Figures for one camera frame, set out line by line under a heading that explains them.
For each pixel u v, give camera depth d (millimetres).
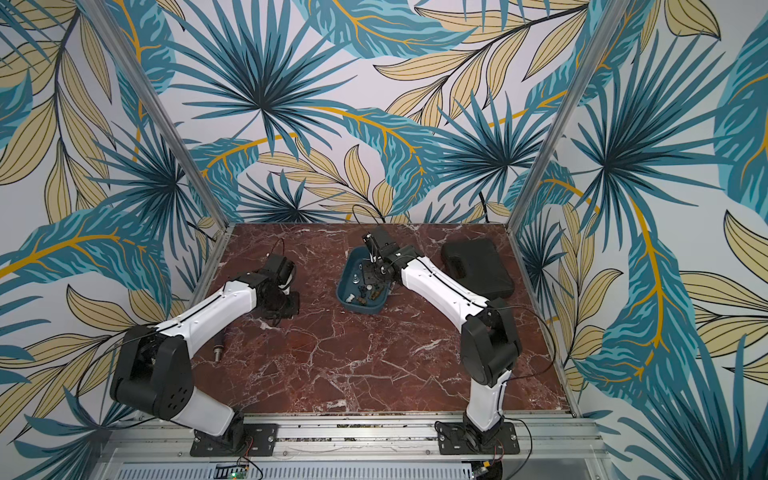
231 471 719
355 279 1014
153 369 433
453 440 733
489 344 468
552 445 751
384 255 662
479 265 1034
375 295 978
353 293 984
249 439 719
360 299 977
